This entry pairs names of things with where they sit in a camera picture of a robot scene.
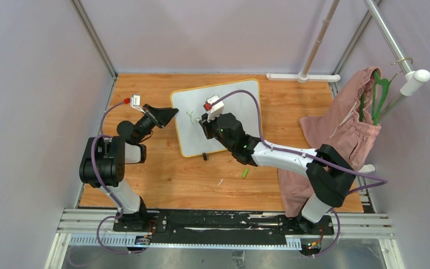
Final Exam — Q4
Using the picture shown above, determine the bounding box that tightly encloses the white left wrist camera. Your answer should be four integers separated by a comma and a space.
129, 94, 144, 113

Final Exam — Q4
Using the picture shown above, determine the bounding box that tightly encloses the white rack base foot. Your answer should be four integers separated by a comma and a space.
266, 73, 341, 84

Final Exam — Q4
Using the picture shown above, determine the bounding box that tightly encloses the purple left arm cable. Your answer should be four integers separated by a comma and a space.
90, 98, 145, 256

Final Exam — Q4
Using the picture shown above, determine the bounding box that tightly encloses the yellow framed whiteboard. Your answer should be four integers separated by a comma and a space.
170, 78, 261, 157

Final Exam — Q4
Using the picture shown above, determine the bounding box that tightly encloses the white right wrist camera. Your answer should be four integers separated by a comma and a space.
203, 95, 224, 122

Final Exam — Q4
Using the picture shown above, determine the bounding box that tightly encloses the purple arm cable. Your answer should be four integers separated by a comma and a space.
204, 89, 389, 257
90, 98, 145, 256

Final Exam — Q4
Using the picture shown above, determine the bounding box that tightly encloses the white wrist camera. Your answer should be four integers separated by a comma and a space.
129, 94, 144, 113
203, 95, 224, 122

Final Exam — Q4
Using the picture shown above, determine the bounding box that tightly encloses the green clothes hanger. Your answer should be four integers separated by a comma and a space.
359, 70, 391, 126

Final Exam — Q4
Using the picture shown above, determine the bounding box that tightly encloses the pink cloth garment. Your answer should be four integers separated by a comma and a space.
278, 66, 382, 217

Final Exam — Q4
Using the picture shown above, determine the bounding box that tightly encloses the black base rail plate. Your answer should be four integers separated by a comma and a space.
113, 209, 334, 247

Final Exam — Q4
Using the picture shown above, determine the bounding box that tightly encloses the green marker cap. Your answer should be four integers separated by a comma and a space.
242, 168, 249, 178

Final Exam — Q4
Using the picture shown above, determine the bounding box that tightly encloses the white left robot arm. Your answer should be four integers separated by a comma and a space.
79, 104, 179, 231

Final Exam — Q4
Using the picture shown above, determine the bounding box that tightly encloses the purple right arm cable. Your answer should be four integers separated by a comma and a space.
204, 89, 389, 257

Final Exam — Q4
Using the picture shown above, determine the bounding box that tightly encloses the silver clothes rail pole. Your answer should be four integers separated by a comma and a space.
364, 0, 430, 122

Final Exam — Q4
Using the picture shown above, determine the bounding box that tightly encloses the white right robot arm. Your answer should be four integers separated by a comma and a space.
199, 113, 356, 234

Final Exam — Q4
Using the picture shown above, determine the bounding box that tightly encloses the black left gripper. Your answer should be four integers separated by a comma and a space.
135, 105, 179, 144

